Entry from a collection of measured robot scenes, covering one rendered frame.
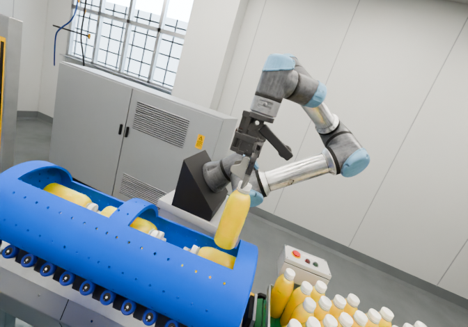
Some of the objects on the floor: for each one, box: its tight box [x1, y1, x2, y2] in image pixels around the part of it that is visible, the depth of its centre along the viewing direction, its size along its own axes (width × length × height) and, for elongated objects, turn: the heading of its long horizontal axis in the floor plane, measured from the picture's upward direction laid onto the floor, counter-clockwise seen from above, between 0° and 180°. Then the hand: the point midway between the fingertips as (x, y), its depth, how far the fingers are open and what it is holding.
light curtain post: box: [0, 14, 23, 174], centre depth 124 cm, size 6×6×170 cm
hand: (246, 183), depth 63 cm, fingers closed on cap, 3 cm apart
